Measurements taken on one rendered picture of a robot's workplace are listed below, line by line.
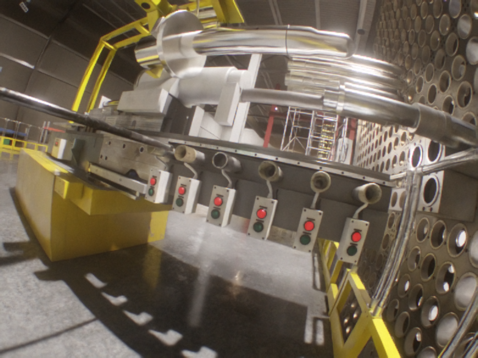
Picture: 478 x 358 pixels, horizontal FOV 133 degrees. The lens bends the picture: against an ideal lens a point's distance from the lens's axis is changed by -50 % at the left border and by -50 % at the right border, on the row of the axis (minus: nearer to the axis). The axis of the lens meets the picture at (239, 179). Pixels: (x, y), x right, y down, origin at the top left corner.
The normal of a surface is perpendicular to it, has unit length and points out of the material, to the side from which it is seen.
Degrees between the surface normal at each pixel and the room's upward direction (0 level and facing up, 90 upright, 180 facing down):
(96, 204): 90
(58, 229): 90
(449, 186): 90
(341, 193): 90
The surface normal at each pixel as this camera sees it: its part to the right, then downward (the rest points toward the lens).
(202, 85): -0.40, 0.34
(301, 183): -0.33, -0.08
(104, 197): 0.91, 0.22
